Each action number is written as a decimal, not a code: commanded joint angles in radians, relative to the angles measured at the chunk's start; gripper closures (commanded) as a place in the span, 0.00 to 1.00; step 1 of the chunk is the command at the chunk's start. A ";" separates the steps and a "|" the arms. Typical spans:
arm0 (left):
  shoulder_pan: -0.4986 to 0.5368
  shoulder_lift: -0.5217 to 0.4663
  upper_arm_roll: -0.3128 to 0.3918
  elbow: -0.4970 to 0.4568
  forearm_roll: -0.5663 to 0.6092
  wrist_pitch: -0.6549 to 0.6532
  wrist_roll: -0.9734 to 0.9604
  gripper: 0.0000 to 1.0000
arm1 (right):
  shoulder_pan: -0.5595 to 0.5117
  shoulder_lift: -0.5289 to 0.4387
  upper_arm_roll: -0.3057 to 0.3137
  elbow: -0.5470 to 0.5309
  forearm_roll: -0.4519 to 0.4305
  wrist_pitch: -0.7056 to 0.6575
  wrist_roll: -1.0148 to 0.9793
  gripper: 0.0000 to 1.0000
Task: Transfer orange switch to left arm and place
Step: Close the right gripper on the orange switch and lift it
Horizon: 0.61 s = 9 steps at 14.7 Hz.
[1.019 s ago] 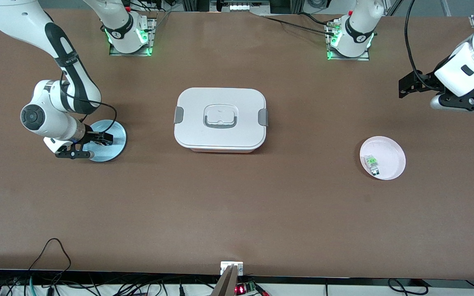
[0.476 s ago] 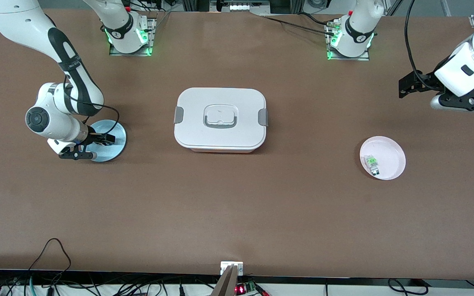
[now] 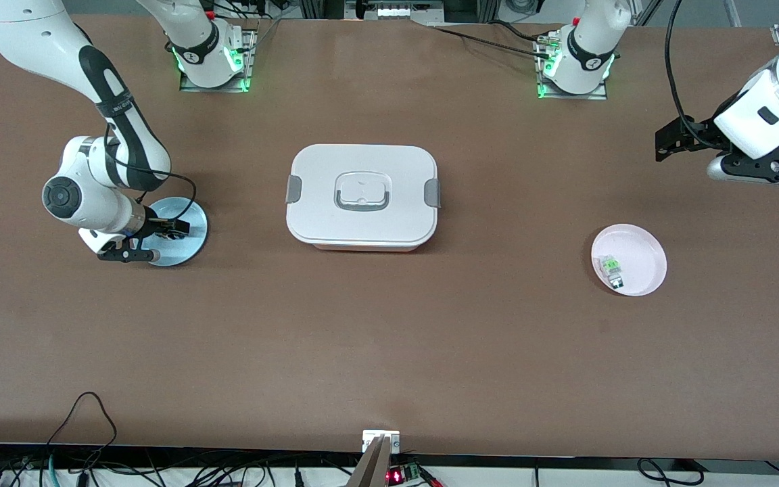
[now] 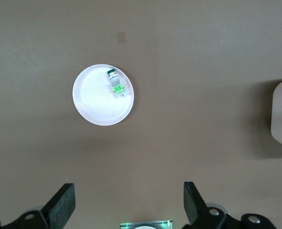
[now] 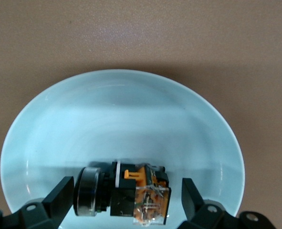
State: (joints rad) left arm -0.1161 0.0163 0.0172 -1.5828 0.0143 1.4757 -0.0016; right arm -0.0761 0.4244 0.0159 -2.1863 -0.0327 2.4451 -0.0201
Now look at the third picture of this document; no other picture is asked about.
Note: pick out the light blue round plate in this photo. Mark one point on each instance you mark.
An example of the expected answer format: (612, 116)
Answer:
(190, 251)

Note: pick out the orange and black switch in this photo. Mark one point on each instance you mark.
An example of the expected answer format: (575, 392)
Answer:
(174, 231)

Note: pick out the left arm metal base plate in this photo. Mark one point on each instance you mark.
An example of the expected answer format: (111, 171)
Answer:
(599, 95)

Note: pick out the red display circuit board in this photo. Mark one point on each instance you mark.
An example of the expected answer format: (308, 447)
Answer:
(396, 476)

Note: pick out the white light bar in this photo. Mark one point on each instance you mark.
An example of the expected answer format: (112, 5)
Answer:
(396, 11)

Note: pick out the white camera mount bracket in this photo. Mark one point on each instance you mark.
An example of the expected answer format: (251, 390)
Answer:
(370, 438)

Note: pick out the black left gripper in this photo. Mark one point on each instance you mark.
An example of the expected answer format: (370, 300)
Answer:
(699, 130)

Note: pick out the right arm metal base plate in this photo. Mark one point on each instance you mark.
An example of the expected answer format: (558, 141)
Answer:
(251, 54)

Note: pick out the grey camera mount bar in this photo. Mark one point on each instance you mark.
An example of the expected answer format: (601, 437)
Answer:
(370, 470)

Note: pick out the green and white switch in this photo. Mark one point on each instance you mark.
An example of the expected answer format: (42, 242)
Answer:
(611, 269)

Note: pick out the pink round plate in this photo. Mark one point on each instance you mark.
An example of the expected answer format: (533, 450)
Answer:
(643, 260)

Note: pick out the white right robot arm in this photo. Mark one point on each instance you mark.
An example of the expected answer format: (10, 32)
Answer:
(24, 34)

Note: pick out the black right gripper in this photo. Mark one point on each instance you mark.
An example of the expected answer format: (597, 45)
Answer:
(157, 225)

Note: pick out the white lidded lunch box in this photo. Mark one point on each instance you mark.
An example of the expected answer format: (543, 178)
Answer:
(362, 223)

